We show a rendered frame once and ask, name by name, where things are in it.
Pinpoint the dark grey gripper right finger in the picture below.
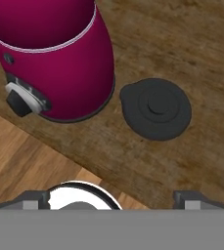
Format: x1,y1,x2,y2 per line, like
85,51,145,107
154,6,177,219
172,190,224,211

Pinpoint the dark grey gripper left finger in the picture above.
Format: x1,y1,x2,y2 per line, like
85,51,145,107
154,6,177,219
0,190,51,211

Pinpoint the black round blender lid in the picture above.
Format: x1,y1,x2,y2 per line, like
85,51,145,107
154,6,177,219
119,77,193,142

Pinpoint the white round black-rimmed object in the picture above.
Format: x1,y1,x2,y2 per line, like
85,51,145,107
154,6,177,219
47,180,123,211

